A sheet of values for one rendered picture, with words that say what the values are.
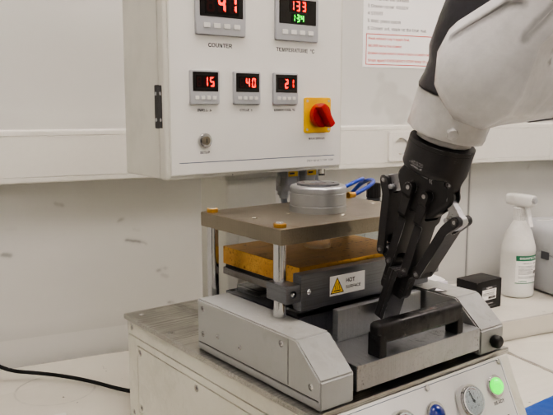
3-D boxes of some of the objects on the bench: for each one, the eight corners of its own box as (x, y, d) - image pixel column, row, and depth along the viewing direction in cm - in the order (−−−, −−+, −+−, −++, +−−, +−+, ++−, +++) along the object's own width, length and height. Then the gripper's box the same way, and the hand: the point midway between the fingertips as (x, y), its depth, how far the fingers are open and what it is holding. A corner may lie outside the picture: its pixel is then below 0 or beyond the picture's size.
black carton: (454, 306, 159) (456, 277, 158) (480, 300, 164) (480, 272, 163) (476, 312, 154) (477, 282, 153) (500, 305, 159) (502, 277, 158)
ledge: (285, 326, 159) (285, 307, 158) (550, 286, 194) (550, 270, 194) (353, 370, 132) (354, 347, 131) (646, 314, 168) (648, 296, 167)
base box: (130, 421, 110) (127, 318, 108) (308, 368, 133) (309, 282, 130) (366, 614, 68) (369, 453, 66) (568, 488, 91) (576, 365, 88)
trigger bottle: (491, 292, 170) (495, 193, 167) (514, 288, 174) (519, 191, 171) (518, 300, 163) (524, 197, 159) (542, 296, 167) (548, 194, 163)
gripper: (380, 118, 79) (332, 292, 89) (467, 164, 70) (401, 352, 80) (424, 118, 83) (373, 283, 93) (510, 160, 74) (443, 338, 84)
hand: (393, 291), depth 85 cm, fingers closed, pressing on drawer
